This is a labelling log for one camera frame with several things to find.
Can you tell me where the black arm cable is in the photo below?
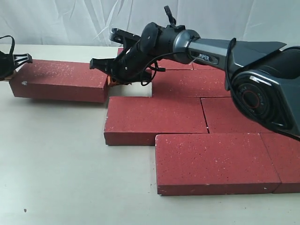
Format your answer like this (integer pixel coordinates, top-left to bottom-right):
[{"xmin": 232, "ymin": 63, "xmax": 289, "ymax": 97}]
[
  {"xmin": 138, "ymin": 5, "xmax": 237, "ymax": 104},
  {"xmin": 0, "ymin": 35, "xmax": 16, "ymax": 59}
]

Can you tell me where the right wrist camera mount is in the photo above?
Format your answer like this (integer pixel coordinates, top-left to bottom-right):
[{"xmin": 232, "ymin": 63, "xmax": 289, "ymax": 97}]
[{"xmin": 109, "ymin": 28, "xmax": 141, "ymax": 48}]

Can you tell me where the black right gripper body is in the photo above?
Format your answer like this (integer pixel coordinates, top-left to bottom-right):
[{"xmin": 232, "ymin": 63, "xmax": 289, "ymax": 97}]
[{"xmin": 90, "ymin": 39, "xmax": 155, "ymax": 84}]

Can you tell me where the red brick front large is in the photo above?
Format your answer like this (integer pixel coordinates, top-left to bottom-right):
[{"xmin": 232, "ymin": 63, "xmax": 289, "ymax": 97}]
[{"xmin": 155, "ymin": 133, "xmax": 281, "ymax": 196}]

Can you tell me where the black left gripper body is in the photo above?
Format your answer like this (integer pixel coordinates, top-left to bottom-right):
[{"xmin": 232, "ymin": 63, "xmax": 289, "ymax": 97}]
[{"xmin": 0, "ymin": 52, "xmax": 33, "ymax": 81}]

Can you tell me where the red brick with white speck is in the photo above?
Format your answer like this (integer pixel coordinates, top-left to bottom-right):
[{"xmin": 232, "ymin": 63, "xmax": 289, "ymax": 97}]
[{"xmin": 9, "ymin": 60, "xmax": 108, "ymax": 103}]

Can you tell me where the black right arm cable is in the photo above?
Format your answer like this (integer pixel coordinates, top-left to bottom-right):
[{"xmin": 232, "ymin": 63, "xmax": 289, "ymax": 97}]
[{"xmin": 138, "ymin": 5, "xmax": 237, "ymax": 104}]

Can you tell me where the red brick under tilted brick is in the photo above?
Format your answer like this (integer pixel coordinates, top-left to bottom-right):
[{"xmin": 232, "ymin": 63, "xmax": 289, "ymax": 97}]
[{"xmin": 117, "ymin": 48, "xmax": 127, "ymax": 57}]

